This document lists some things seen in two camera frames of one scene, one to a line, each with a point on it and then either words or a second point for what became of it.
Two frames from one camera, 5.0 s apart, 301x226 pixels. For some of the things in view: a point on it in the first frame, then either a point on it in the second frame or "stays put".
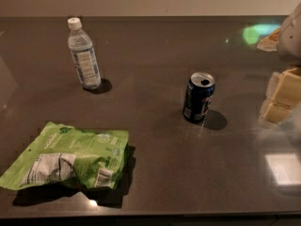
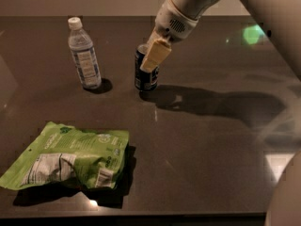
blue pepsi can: (198, 92) to (144, 80)
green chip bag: (61, 153) stays put
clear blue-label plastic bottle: (81, 45) stays put
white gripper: (292, 40) to (171, 24)
